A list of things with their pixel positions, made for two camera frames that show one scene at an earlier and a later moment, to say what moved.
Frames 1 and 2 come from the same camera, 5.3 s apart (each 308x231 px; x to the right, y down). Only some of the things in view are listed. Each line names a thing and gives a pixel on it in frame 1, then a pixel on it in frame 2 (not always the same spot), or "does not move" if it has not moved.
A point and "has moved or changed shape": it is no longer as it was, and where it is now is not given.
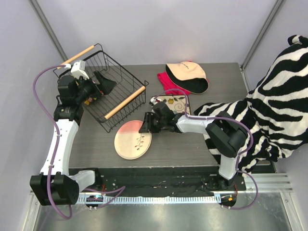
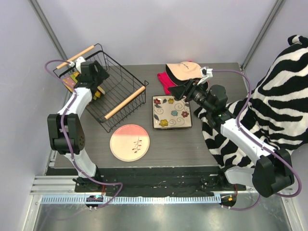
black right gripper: (149, 122) to (188, 87)
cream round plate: (129, 143) has moved or changed shape
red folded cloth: (170, 88) does not move
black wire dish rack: (126, 96) does not move
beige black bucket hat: (188, 76) does not move
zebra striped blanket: (275, 114) does not move
